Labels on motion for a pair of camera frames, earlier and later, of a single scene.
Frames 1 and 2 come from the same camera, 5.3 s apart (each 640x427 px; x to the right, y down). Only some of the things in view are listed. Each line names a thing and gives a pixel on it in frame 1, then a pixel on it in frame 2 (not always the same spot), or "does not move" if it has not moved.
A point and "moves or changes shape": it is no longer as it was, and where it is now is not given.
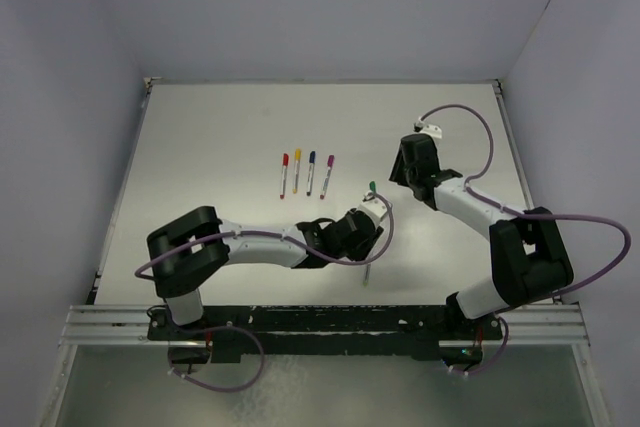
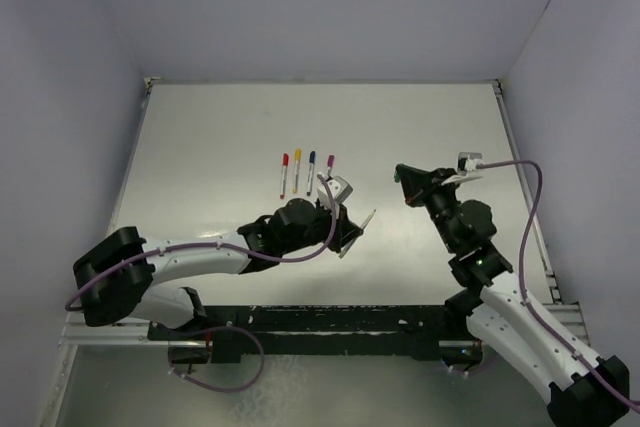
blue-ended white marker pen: (312, 160) does not move
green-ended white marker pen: (366, 275) moves or changes shape
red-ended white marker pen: (284, 174) does not move
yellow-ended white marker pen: (297, 169) does not move
